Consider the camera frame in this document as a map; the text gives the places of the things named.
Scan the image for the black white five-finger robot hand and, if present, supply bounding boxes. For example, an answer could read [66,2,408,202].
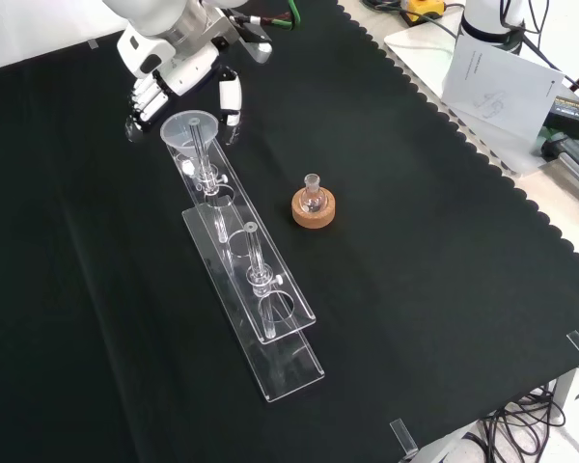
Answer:
[117,26,246,132]

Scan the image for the translucent plastic funnel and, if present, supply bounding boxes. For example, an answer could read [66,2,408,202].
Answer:
[160,110,219,168]

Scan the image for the glass weighing funnel with powder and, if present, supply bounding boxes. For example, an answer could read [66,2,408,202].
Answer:
[124,118,149,145]

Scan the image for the clear acrylic funnel stand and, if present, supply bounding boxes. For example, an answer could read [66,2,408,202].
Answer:
[166,115,326,404]

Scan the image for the glass round-bottom flask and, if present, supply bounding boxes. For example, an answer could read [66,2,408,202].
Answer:
[302,173,326,216]

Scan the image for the pale board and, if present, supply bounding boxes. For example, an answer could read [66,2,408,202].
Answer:
[383,18,576,179]

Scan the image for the yellow stop button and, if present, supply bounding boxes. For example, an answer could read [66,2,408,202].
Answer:
[399,0,448,26]

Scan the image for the white paper booklet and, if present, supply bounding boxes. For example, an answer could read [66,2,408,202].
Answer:
[441,36,565,144]

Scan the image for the black bench cloth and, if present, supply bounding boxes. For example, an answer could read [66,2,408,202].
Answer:
[0,0,579,463]

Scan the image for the black power adapter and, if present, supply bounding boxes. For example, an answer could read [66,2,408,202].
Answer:
[546,94,579,142]

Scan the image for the green grey tool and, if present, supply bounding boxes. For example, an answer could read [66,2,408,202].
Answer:
[539,128,579,195]

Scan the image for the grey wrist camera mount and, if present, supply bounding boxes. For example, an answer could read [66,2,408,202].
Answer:
[211,9,274,65]

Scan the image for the cork ring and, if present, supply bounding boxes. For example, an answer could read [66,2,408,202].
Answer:
[291,186,338,230]

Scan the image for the black floor cable bundle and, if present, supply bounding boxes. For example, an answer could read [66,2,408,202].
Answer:
[477,383,568,463]

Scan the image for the white bench frame leg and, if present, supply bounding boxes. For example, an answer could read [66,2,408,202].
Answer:
[552,359,579,435]

